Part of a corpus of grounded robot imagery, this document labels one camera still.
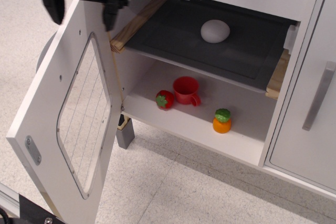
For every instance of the white oven door with window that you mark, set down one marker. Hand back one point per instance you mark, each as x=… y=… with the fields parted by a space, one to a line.
x=64 y=130

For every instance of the grey oven tray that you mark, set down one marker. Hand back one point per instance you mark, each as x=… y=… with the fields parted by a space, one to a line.
x=247 y=57

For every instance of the red toy strawberry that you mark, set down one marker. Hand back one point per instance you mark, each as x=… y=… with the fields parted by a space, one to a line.
x=164 y=99

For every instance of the red toy cup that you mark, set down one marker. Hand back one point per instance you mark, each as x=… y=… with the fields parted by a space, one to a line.
x=186 y=91

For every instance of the grey cabinet leg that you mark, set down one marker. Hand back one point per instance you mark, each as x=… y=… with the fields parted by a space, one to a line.
x=125 y=132

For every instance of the white toy egg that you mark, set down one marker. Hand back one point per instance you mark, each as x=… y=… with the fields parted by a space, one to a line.
x=215 y=31

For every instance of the white toy kitchen cabinet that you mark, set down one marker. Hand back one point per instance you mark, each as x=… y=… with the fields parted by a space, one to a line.
x=255 y=116

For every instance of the orange toy fruit green top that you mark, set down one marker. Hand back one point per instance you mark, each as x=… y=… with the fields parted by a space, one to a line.
x=222 y=121

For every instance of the white cupboard door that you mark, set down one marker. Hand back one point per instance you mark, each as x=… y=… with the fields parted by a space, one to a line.
x=310 y=155

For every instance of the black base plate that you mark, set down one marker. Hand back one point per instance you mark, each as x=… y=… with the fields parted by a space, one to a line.
x=29 y=212

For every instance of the grey metal cupboard handle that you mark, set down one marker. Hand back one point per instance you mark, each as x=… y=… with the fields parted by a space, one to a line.
x=320 y=94

